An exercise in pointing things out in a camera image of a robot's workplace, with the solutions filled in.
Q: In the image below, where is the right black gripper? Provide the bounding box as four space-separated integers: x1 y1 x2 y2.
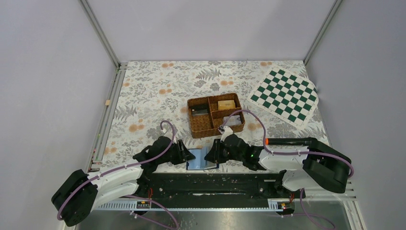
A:
204 138 244 163

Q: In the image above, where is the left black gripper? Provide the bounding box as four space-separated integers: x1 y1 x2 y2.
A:
158 139 195 165

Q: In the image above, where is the blue leather card holder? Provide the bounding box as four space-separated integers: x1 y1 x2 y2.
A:
186 147 219 171

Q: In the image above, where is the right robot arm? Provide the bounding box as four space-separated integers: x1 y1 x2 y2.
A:
205 132 354 197

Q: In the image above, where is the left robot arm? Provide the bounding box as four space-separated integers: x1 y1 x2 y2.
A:
51 136 196 227

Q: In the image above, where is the grey card stack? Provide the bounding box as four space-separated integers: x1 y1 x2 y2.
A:
223 115 242 127

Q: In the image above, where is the tan card box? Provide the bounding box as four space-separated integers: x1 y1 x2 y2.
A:
217 100 236 110

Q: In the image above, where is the woven wicker divided basket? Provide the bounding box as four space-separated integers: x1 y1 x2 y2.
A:
187 92 245 138

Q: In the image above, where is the black marker orange cap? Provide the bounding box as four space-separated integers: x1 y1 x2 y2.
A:
265 138 313 146

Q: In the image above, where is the floral table mat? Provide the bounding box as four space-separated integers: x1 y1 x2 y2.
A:
99 60 338 174

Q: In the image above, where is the green white chessboard mat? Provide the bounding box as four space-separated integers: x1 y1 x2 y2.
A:
248 66 319 128

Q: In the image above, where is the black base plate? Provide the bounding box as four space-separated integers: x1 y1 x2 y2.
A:
86 171 305 209

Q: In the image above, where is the aluminium frame rail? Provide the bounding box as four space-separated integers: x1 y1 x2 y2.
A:
84 67 147 173

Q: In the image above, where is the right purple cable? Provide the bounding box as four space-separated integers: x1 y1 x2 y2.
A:
218 109 355 229

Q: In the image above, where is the purple cable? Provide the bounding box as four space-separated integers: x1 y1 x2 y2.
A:
56 120 180 230
218 109 355 229

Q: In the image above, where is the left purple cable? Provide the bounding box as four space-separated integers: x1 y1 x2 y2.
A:
56 120 180 230

